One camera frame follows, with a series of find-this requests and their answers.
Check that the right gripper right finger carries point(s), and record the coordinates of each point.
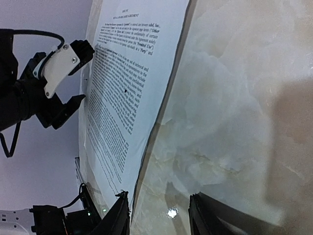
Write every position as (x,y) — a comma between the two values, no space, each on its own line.
(210,216)

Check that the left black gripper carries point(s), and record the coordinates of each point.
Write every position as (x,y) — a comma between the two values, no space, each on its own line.
(32,99)

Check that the stack of printed papers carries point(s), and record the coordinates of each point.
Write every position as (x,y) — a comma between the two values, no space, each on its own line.
(138,46)

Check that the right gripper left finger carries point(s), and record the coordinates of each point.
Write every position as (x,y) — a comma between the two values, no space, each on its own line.
(117,220)

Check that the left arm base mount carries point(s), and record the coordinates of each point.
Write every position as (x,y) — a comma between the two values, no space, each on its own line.
(51,220)

